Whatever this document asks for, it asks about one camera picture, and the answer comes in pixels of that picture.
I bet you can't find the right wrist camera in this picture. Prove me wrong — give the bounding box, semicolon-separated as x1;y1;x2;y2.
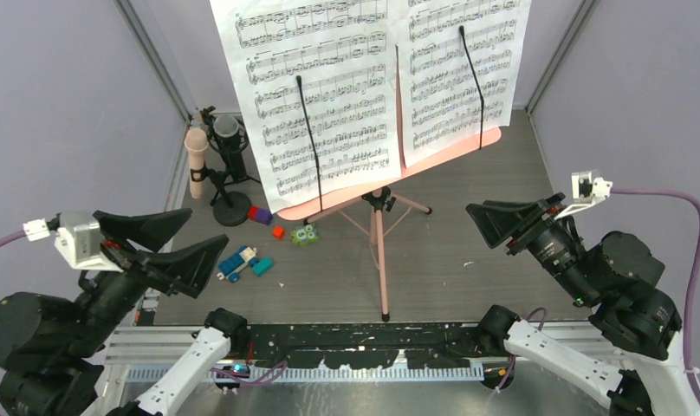
555;170;613;220

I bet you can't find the blue toy brick car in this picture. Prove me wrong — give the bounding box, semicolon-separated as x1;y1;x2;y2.
217;245;258;283

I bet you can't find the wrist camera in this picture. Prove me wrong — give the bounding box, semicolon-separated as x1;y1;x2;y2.
555;170;613;220
23;211;122;272

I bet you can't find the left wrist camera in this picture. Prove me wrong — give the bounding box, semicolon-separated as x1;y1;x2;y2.
23;211;122;272

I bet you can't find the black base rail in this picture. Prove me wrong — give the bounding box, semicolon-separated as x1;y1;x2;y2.
191;321;535;372

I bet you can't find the black round-base microphone stand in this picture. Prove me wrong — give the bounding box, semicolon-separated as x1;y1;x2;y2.
189;165;252;227

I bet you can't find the pink music stand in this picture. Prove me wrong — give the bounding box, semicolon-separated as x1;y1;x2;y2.
275;0;503;322

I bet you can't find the small red-orange cube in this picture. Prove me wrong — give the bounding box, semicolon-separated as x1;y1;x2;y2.
272;226;286;240

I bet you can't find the pink foam microphone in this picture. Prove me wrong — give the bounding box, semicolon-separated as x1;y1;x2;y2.
184;127;209;199

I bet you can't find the purple and red brick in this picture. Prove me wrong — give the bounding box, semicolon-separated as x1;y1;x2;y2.
248;205;274;225

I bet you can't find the teal toy brick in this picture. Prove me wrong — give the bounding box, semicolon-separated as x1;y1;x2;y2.
250;257;274;276

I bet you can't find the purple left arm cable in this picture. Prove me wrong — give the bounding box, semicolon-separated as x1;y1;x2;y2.
0;229;29;258

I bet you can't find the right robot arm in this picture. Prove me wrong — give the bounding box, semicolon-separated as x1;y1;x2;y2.
466;193;700;415

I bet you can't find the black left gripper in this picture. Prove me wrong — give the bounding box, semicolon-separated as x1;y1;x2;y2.
64;203;230;350

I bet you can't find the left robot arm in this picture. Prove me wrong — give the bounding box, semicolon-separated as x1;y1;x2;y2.
0;208;229;415

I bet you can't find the sheet music page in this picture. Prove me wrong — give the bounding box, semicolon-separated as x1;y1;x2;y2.
394;0;532;167
211;0;401;212

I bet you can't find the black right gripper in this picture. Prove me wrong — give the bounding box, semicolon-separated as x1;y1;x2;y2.
461;188;595;301

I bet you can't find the green owl number block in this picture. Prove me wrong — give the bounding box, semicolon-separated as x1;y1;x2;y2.
290;224;320;246

